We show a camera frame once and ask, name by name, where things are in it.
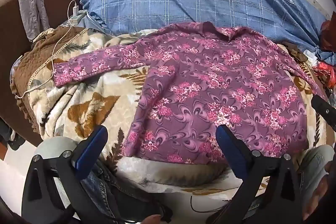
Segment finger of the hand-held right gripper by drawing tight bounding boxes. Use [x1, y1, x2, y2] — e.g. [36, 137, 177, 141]
[312, 94, 336, 133]

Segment grey hanging cloth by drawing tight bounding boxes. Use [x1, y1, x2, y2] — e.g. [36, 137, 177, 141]
[17, 0, 51, 41]

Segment grey round object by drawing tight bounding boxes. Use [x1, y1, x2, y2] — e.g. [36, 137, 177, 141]
[34, 135, 88, 163]

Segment purple floral shirt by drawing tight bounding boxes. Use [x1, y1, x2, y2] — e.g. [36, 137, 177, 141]
[53, 21, 327, 165]

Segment person's left hand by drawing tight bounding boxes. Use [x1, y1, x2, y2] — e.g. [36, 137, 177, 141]
[141, 214, 164, 224]

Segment red plastic bag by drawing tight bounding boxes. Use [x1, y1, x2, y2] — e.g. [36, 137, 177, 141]
[313, 61, 336, 88]

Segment person's right hand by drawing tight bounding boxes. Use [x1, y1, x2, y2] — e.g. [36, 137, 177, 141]
[301, 161, 336, 220]

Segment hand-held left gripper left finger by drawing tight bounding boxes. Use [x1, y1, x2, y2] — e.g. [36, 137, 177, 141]
[21, 125, 109, 224]

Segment dark red cloth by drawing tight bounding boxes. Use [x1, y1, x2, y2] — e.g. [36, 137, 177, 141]
[320, 13, 336, 52]

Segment white power strip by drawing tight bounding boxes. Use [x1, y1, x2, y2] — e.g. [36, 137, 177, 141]
[68, 10, 88, 26]

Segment beige leaf print blanket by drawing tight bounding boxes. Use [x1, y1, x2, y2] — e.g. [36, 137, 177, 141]
[34, 27, 330, 201]

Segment brown quilted blanket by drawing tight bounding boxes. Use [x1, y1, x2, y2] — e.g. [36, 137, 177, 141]
[10, 26, 90, 136]

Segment blue denim jeans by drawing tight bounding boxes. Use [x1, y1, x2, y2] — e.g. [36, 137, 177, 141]
[81, 145, 335, 224]

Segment black cable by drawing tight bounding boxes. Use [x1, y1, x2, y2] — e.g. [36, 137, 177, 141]
[189, 195, 238, 214]

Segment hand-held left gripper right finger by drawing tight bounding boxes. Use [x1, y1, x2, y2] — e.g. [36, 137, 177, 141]
[206, 125, 306, 224]

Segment white charging cable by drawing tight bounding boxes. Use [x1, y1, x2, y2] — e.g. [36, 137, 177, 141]
[10, 0, 79, 99]

